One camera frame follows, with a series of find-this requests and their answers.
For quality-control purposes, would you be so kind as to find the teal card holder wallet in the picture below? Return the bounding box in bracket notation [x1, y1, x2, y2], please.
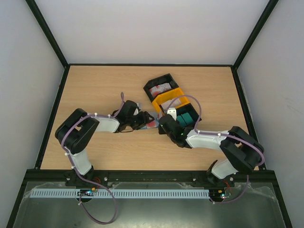
[133, 103, 159, 130]

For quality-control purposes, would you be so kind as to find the teal card stack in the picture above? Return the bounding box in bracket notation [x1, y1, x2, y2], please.
[177, 113, 193, 127]

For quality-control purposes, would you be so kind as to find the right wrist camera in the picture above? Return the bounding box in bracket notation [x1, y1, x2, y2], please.
[166, 107, 177, 121]

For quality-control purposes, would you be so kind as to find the black bin with teal cards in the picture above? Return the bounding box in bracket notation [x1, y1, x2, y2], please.
[176, 103, 199, 127]

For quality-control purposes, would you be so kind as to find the yellow plastic bin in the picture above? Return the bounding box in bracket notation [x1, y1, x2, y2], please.
[152, 87, 190, 114]

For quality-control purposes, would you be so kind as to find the black bin with red cards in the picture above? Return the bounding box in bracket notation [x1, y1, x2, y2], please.
[143, 74, 179, 102]

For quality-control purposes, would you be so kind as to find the black enclosure frame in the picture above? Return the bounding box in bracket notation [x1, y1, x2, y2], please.
[4, 0, 293, 228]

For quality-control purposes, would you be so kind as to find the red white card stack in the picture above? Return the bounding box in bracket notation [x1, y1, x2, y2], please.
[149, 83, 171, 97]

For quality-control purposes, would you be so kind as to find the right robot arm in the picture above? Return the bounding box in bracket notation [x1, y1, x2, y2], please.
[159, 114, 265, 186]

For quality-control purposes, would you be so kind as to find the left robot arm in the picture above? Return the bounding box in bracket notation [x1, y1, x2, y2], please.
[55, 100, 155, 186]

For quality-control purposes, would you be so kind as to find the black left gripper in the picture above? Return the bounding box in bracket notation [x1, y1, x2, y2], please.
[127, 112, 154, 130]

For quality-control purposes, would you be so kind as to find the white pink card stack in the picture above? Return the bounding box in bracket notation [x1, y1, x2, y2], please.
[161, 100, 180, 110]

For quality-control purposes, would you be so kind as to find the white slotted cable duct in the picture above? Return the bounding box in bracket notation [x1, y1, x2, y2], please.
[28, 189, 209, 199]

